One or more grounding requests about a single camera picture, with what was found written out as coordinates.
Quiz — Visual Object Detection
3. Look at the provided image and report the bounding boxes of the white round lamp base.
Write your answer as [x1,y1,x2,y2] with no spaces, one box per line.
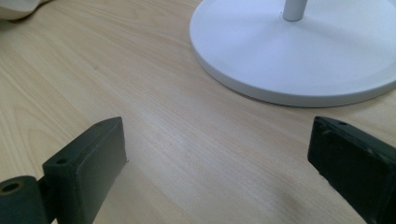
[189,0,396,108]

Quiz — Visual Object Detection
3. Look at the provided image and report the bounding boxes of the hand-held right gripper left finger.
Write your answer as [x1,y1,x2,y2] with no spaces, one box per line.
[42,116,128,224]

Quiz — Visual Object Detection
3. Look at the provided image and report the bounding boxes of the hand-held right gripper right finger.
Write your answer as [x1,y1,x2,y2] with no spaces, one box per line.
[307,116,396,224]

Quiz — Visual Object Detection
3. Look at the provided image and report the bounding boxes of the white rounded object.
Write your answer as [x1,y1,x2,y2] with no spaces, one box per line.
[0,0,52,21]

